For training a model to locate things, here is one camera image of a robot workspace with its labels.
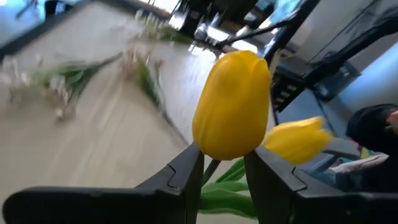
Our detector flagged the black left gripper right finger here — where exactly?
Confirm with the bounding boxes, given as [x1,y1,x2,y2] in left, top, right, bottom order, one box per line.
[244,146,398,224]

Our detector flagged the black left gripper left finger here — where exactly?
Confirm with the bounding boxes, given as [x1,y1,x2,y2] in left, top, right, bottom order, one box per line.
[2,142,205,224]

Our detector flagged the white blossom sprig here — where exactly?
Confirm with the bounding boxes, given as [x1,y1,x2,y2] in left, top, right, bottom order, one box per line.
[0,51,123,122]
[123,46,190,147]
[133,9,194,45]

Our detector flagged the yellow artificial tulip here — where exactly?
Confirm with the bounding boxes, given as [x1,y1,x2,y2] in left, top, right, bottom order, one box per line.
[262,116,335,166]
[192,49,272,218]

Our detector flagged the person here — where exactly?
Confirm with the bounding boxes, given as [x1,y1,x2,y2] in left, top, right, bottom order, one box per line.
[329,104,398,194]

